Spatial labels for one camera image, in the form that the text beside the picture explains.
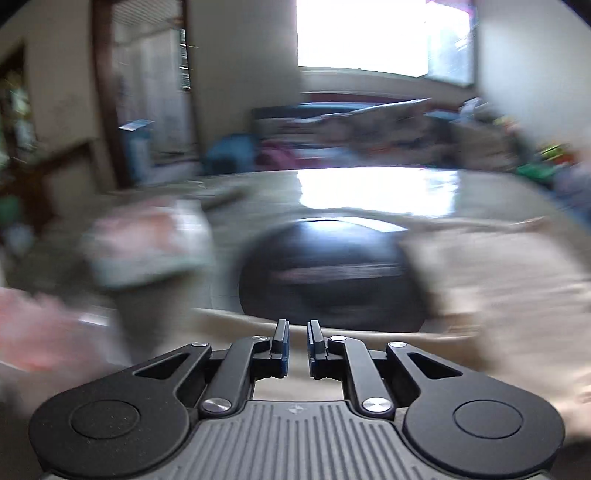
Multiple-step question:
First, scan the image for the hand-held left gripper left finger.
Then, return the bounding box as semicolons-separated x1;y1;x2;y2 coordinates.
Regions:
131;319;291;418

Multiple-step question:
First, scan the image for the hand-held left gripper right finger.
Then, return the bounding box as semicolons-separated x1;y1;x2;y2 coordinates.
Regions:
307;319;463;418

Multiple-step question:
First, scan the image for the cream garment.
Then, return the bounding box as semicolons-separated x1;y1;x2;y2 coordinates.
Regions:
194;216;591;444

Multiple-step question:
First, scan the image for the black round cooktop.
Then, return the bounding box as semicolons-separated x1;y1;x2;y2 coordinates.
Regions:
238;217;428;334

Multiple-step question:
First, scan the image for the grey quilted star table cover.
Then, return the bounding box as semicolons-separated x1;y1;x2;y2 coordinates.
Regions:
0;167;591;370

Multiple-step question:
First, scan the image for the tissue packet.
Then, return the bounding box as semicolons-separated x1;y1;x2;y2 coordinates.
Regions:
82;202;214;291

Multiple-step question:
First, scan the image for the pink cloth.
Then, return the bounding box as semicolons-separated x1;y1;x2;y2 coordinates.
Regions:
257;137;298;171

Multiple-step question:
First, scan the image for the large butterfly print cushion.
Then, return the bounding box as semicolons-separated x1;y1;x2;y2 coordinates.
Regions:
253;97;435;155

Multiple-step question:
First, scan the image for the blue sofa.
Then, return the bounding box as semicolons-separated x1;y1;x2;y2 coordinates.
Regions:
203;91;591;197

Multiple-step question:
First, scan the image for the green basin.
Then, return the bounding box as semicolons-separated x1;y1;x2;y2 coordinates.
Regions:
516;144;571;180

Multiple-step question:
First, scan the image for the window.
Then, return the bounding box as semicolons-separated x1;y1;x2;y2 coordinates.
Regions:
295;0;477;88

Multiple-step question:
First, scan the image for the dark wooden door frame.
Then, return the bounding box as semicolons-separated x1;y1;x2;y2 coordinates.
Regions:
91;0;205;189

